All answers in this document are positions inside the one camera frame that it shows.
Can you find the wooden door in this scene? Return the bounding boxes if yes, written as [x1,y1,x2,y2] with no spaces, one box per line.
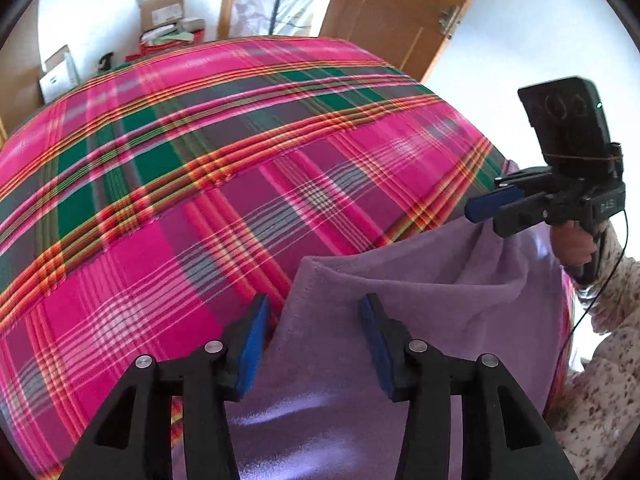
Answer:
[319,0,473,81]

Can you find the wooden wardrobe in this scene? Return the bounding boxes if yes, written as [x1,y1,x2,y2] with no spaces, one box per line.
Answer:
[0,0,42,134]

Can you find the cardboard box with label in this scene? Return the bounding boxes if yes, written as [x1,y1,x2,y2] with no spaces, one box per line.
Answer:
[136,0,184,32]

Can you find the pink plaid bed cover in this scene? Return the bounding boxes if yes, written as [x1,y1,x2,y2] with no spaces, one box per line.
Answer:
[1,38,572,479]

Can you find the white small box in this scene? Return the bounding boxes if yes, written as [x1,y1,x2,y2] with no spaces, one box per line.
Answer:
[39,46,80,104]

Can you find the black cable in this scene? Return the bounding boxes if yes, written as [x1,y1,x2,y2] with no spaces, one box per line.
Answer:
[566,206,630,351]

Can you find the person's right hand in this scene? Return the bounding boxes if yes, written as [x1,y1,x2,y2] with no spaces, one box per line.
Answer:
[550,221,597,266]

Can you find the metal door handle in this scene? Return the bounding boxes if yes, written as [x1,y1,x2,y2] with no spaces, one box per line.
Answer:
[438,4,461,39]

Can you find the floral sleeve forearm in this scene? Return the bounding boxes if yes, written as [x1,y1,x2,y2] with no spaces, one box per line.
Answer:
[549,222,639,479]

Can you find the black spray bottle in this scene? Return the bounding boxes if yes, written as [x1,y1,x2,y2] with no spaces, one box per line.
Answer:
[98,52,114,74]

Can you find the purple fleece garment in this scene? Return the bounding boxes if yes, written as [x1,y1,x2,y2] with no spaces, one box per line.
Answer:
[171,159,575,480]

